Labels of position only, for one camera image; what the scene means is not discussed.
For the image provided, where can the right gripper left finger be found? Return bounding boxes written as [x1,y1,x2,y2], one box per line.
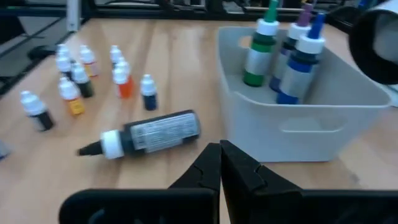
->
[58,142,222,224]

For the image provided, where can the large green food coloring bottle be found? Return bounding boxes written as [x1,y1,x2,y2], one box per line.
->
[242,0,280,88]

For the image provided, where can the small dark green coloring bottle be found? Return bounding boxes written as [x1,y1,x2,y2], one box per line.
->
[70,62,95,99]

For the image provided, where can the large black food coloring bottle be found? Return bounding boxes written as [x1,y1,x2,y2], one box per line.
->
[76,109,201,161]

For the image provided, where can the small purple food coloring bottle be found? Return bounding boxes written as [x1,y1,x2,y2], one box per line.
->
[20,90,56,132]

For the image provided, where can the silver aluminium extrusion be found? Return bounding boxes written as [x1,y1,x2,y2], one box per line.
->
[66,0,81,32]

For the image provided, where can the small orange food coloring bottle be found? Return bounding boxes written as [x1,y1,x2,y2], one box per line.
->
[58,77,86,116]

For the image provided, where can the small yellow food coloring bottle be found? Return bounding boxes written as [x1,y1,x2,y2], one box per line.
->
[79,45,100,78]

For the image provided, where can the white cylindrical lamp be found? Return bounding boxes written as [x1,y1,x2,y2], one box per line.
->
[348,0,398,108]

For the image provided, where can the small dark red coloring bottle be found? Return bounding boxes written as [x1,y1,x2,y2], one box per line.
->
[55,55,74,78]

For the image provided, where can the grey plastic bin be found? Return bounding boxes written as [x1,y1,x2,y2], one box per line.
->
[217,26,392,163]

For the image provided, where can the small white-capped coloring bottle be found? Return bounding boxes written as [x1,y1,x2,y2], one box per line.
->
[55,43,71,58]

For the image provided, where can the large blue food coloring bottle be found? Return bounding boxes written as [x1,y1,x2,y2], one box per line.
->
[275,12,326,106]

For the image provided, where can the large purple food coloring bottle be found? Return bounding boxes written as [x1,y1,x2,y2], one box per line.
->
[269,2,314,93]

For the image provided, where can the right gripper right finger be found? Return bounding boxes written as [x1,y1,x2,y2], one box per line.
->
[221,139,398,224]

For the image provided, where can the small red food coloring bottle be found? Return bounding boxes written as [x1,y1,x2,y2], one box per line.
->
[112,68,135,100]

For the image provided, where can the small black food coloring bottle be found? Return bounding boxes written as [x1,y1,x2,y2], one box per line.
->
[109,45,124,65]

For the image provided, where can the small dark blue coloring bottle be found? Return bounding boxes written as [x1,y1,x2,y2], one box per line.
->
[139,73,159,111]

